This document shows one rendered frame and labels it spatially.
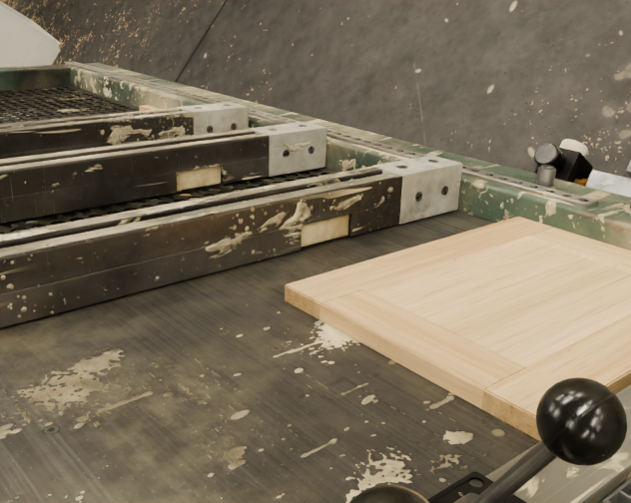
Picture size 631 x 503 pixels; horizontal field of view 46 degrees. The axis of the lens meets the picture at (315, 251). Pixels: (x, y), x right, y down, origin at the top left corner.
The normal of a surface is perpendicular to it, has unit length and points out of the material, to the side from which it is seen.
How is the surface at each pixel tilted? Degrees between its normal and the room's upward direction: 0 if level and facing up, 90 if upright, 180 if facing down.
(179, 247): 90
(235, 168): 90
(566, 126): 0
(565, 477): 57
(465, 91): 0
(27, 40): 90
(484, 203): 32
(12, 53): 90
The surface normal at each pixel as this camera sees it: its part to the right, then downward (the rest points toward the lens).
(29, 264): 0.65, 0.29
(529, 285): 0.04, -0.93
